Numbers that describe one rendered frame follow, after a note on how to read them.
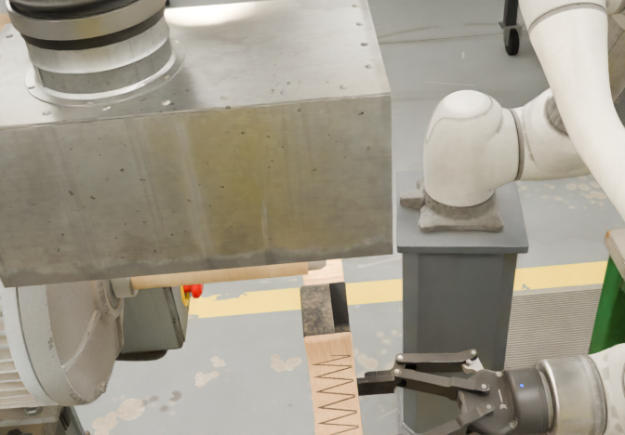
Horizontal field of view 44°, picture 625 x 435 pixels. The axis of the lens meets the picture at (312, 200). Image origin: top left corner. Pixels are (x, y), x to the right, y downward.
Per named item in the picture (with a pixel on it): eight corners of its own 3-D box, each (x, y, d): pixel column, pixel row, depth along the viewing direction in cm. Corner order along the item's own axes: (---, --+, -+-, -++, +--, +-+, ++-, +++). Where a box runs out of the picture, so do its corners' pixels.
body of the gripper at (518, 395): (546, 450, 87) (464, 456, 87) (526, 383, 93) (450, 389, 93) (556, 418, 82) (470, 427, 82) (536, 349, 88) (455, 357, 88)
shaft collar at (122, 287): (110, 296, 77) (108, 251, 78) (122, 298, 81) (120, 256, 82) (129, 295, 77) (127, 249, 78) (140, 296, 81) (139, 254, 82)
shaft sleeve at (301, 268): (131, 288, 78) (129, 257, 78) (139, 290, 81) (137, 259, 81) (308, 273, 78) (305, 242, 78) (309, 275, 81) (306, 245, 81)
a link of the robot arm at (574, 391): (572, 380, 94) (523, 384, 94) (586, 339, 87) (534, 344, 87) (595, 451, 88) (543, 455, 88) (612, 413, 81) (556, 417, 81)
